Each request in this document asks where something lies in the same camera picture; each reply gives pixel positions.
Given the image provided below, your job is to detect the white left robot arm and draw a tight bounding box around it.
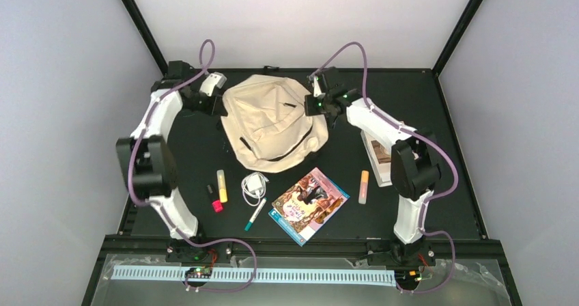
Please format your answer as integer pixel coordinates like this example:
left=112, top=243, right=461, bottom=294
left=115, top=61, right=227, bottom=240

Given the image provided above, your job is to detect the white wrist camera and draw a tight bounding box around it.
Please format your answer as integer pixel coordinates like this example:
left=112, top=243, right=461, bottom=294
left=199, top=72, right=227, bottom=97
left=312, top=75, right=324, bottom=98

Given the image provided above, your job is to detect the orange highlighter pen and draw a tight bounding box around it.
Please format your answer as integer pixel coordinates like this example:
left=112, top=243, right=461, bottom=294
left=358, top=170, right=369, bottom=204

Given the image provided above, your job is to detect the coffee cover white book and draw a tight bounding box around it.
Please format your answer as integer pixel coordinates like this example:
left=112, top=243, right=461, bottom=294
left=361, top=130, right=393, bottom=187

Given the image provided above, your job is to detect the colourful blue children's book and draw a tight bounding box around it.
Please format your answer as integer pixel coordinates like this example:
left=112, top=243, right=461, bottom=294
left=268, top=168, right=350, bottom=247

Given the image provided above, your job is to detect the yellow highlighter pen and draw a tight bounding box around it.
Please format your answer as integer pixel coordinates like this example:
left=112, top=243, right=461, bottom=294
left=216, top=169, right=228, bottom=204

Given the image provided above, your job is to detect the teal capped white marker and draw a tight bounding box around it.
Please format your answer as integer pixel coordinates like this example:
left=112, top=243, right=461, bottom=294
left=244, top=197, right=267, bottom=232

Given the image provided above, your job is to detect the light blue slotted cable duct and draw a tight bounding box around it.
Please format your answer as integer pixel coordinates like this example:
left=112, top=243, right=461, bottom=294
left=107, top=265, right=396, bottom=287

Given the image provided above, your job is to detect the cream canvas backpack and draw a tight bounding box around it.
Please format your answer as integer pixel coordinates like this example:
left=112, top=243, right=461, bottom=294
left=221, top=74, right=328, bottom=173

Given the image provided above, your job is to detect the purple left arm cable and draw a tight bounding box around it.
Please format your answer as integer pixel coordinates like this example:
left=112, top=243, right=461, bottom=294
left=126, top=39, right=259, bottom=294

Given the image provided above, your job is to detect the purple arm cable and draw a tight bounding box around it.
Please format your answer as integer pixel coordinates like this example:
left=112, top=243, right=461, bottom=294
left=309, top=41, right=460, bottom=295
left=126, top=39, right=259, bottom=294

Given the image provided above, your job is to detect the white charger with cable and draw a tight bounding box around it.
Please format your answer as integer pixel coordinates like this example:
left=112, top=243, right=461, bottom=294
left=241, top=172, right=269, bottom=207

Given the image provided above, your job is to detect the pink and black highlighter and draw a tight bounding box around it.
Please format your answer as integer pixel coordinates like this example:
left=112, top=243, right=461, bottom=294
left=206, top=184, right=223, bottom=213

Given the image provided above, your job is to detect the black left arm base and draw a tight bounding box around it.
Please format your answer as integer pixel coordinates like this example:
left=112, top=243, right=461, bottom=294
left=165, top=239, right=232, bottom=265

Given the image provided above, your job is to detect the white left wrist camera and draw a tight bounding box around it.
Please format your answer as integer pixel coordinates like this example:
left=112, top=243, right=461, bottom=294
left=199, top=72, right=227, bottom=97

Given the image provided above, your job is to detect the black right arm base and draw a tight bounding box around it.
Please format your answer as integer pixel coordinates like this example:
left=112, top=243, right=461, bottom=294
left=364, top=239, right=436, bottom=270

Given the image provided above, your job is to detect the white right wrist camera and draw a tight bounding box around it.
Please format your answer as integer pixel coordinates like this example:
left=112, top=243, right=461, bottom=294
left=312, top=75, right=324, bottom=98

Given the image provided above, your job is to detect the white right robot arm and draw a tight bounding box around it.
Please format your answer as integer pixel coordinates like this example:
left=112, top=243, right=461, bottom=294
left=305, top=67, right=441, bottom=264

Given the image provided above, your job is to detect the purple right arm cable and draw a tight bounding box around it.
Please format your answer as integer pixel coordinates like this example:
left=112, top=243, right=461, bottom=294
left=309, top=41, right=460, bottom=295

